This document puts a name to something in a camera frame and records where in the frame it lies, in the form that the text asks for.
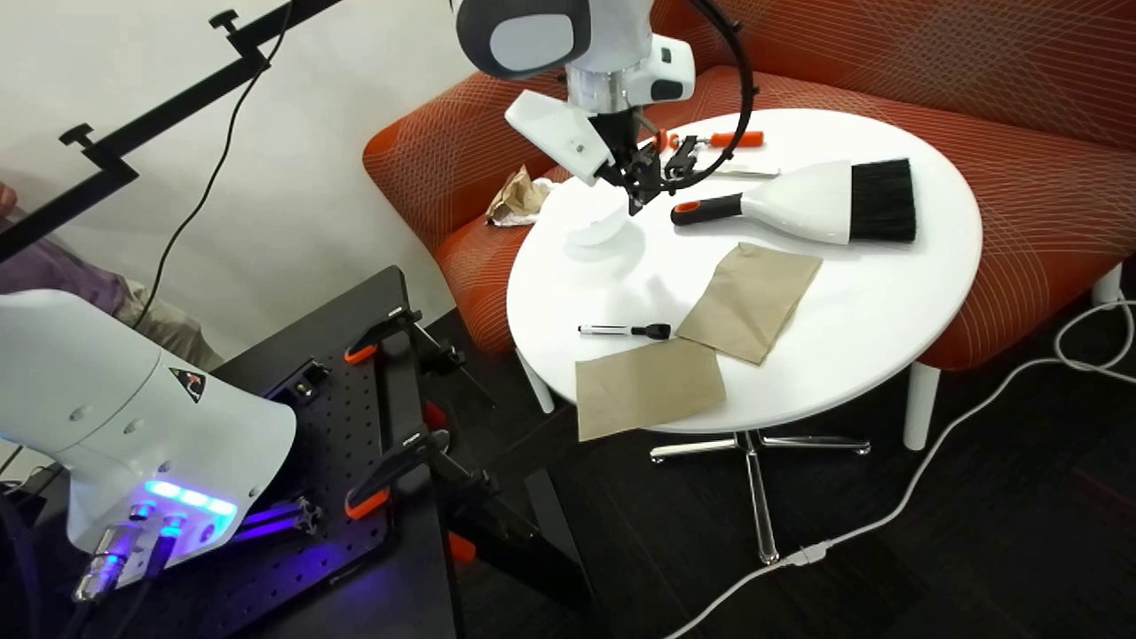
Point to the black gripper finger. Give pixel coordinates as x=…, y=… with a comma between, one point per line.
x=683, y=160
x=642, y=185

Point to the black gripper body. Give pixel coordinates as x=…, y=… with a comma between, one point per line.
x=630, y=142

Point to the white bowl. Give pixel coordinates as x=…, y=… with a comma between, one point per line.
x=598, y=220

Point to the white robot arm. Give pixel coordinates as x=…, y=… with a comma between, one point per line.
x=588, y=74

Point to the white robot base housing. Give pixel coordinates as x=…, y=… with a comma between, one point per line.
x=158, y=450

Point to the orange black bar clamp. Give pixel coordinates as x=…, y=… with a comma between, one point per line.
x=718, y=140

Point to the crumpled brown paper bag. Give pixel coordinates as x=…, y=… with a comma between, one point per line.
x=515, y=199

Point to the black marker pen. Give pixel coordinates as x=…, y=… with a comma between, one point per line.
x=651, y=333

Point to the upper brown paper sheet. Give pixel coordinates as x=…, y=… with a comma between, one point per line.
x=750, y=298

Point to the brown paper sheet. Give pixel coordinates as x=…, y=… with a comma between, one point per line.
x=750, y=298
x=646, y=390

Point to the round white table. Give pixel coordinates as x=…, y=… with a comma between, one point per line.
x=869, y=314

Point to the lower brown paper sheet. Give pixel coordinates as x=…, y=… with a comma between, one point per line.
x=646, y=390

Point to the orange clamp on board upper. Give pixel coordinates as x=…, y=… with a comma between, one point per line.
x=386, y=336

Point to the orange clamp on board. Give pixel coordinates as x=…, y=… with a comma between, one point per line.
x=386, y=336
x=373, y=490

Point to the black tripod leg stand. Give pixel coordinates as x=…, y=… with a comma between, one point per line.
x=500, y=490

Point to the orange clamp on board lower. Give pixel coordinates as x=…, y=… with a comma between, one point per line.
x=373, y=490

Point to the orange sofa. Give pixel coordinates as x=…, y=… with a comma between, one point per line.
x=1033, y=101

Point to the black perforated mounting board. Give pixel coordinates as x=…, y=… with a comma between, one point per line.
x=297, y=533

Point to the black camera mounting beam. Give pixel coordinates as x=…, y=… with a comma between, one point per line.
x=110, y=149

